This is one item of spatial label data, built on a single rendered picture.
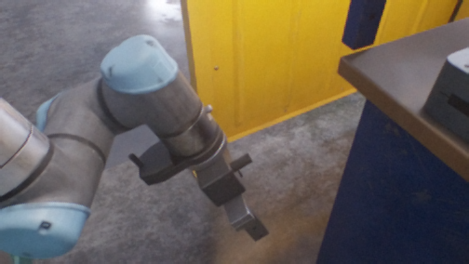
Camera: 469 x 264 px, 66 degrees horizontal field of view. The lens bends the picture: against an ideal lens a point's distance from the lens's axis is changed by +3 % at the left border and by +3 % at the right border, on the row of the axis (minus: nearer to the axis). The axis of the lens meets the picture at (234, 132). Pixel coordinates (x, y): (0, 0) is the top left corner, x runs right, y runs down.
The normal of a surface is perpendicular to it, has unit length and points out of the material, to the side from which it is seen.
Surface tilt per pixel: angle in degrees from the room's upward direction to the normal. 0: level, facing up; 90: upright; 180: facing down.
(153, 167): 25
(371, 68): 0
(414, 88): 0
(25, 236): 90
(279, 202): 0
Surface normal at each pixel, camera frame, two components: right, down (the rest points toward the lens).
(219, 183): 0.29, 0.57
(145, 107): 0.00, 0.70
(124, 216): -0.02, -0.71
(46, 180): 0.79, 0.10
